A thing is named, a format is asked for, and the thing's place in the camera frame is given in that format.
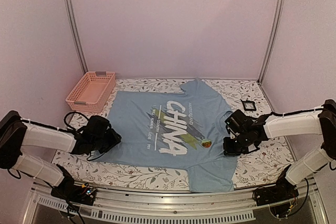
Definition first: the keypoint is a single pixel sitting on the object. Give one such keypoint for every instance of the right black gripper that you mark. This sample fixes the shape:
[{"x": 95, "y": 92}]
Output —
[{"x": 229, "y": 150}]

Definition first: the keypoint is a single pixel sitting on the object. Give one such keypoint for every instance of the aluminium frame post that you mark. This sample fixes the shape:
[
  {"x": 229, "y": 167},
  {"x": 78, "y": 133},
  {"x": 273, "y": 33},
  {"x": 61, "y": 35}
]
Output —
[
  {"x": 271, "y": 41},
  {"x": 75, "y": 35}
]

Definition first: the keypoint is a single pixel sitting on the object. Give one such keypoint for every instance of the left aluminium frame post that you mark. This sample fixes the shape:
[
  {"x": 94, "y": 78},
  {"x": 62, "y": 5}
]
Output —
[{"x": 75, "y": 35}]

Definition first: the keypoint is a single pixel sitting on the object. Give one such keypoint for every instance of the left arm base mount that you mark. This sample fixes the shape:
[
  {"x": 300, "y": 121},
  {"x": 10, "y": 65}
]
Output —
[{"x": 82, "y": 194}]

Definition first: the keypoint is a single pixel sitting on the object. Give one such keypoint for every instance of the light blue t-shirt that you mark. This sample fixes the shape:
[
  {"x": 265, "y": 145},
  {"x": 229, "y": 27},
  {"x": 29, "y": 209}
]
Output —
[{"x": 165, "y": 130}]

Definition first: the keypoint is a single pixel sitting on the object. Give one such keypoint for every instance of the far black brooch frame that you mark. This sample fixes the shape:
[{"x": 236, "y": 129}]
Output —
[{"x": 249, "y": 105}]

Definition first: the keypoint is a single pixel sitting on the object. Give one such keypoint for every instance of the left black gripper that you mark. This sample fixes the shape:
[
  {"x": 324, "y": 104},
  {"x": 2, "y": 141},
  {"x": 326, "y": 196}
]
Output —
[{"x": 114, "y": 139}]

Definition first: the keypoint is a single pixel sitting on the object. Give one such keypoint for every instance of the front aluminium rail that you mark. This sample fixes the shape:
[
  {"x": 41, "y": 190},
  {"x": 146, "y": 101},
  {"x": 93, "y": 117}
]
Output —
[{"x": 125, "y": 205}]

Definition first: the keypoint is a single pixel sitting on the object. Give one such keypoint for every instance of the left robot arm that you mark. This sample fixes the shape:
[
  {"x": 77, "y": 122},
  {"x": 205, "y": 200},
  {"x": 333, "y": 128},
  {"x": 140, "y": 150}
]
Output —
[{"x": 16, "y": 132}]

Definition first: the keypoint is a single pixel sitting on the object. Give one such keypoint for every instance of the pink perforated plastic basket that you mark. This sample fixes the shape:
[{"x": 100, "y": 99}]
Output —
[{"x": 91, "y": 92}]

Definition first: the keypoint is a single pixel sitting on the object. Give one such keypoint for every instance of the floral patterned table mat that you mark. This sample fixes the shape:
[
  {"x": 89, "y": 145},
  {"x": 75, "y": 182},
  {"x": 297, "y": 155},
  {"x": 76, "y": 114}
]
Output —
[{"x": 255, "y": 169}]

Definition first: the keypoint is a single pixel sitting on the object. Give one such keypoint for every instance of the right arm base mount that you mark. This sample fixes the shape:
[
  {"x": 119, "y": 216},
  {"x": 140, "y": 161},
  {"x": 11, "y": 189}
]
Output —
[{"x": 273, "y": 194}]

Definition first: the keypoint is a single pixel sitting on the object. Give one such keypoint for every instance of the right aluminium frame post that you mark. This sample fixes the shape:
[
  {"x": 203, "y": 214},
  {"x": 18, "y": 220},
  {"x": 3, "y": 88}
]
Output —
[{"x": 271, "y": 41}]

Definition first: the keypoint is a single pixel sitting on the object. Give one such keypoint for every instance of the round white brooch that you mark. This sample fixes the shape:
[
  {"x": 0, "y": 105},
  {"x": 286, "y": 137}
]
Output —
[{"x": 206, "y": 143}]

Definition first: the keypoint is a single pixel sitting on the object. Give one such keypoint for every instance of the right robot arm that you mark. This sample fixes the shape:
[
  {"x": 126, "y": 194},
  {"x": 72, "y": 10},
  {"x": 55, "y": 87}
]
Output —
[{"x": 317, "y": 121}]

